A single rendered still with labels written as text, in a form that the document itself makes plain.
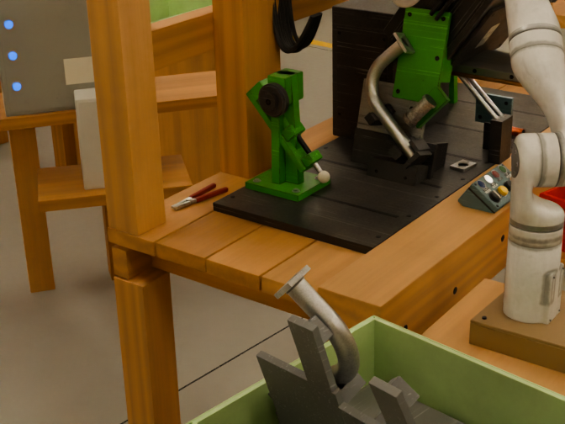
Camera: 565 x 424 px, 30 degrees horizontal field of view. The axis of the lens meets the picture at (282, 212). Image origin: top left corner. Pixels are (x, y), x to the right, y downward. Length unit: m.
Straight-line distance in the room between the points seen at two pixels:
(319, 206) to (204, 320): 1.46
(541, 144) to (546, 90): 0.11
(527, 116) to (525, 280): 1.12
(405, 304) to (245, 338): 1.64
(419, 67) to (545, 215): 0.75
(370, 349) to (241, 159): 0.88
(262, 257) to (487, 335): 0.51
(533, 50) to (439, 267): 0.48
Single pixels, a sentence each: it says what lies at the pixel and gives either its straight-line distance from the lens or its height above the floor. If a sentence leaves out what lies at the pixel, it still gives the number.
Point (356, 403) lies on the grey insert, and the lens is 1.75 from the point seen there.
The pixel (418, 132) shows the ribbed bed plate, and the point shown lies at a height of 1.00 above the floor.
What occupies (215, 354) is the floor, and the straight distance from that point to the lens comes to 3.51.
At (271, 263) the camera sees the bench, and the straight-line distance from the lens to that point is 2.12.
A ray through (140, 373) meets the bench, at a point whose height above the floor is 0.53.
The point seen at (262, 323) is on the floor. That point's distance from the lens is 3.68.
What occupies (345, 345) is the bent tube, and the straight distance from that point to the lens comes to 1.40.
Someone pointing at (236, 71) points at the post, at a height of 1.15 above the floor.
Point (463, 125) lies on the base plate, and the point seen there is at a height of 0.90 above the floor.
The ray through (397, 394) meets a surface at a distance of 1.25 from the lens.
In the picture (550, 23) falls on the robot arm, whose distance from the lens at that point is 1.91.
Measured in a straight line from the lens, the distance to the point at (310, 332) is 1.35.
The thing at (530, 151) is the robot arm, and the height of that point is 1.21.
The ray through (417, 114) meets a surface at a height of 1.05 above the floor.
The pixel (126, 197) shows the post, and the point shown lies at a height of 0.97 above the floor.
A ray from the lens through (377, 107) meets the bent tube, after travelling 2.48.
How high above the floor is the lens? 1.83
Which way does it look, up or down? 24 degrees down
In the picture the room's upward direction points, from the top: 1 degrees counter-clockwise
